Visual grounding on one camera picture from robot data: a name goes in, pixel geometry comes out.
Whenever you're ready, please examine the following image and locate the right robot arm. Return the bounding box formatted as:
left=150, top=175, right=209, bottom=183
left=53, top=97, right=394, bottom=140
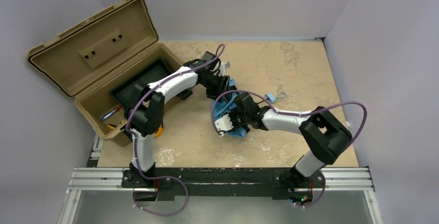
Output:
left=226, top=93, right=353, bottom=186

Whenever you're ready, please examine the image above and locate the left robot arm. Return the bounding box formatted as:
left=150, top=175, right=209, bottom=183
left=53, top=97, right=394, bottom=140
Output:
left=125, top=52, right=230, bottom=186

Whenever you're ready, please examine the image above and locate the black toolbox latch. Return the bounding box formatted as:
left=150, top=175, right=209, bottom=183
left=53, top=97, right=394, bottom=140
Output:
left=120, top=126, right=133, bottom=142
left=178, top=89, right=193, bottom=101

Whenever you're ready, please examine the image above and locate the black toolbox tray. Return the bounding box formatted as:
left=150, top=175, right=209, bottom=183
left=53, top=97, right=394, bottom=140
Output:
left=109, top=57, right=171, bottom=110

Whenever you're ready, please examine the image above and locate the yellow tape measure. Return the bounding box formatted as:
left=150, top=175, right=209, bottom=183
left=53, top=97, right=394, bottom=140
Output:
left=154, top=126, right=164, bottom=138

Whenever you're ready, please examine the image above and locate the black toolbox front latch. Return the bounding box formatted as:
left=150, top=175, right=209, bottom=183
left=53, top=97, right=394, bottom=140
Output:
left=120, top=126, right=133, bottom=142

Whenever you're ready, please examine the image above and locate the yellow tool in toolbox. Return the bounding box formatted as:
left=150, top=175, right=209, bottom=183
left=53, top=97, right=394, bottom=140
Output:
left=106, top=120, right=126, bottom=130

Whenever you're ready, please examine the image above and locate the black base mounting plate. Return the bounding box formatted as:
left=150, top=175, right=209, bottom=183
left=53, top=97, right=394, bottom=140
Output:
left=121, top=168, right=326, bottom=203

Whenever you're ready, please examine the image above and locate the tan plastic toolbox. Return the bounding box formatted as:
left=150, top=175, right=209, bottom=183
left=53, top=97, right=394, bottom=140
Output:
left=27, top=0, right=183, bottom=146

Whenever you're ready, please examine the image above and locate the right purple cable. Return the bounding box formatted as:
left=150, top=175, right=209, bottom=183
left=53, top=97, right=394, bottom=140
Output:
left=210, top=89, right=368, bottom=210

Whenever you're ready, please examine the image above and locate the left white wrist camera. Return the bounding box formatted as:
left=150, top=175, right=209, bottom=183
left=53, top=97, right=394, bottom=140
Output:
left=218, top=62, right=230, bottom=76

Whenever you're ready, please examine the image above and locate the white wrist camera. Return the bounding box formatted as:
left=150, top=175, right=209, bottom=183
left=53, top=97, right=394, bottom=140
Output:
left=214, top=114, right=234, bottom=137
left=218, top=62, right=230, bottom=76

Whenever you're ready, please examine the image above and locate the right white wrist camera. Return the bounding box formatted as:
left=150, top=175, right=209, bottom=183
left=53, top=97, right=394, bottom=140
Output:
left=214, top=114, right=234, bottom=137

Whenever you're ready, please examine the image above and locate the aluminium rail frame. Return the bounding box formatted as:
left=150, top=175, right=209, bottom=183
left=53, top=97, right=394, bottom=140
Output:
left=58, top=131, right=385, bottom=223

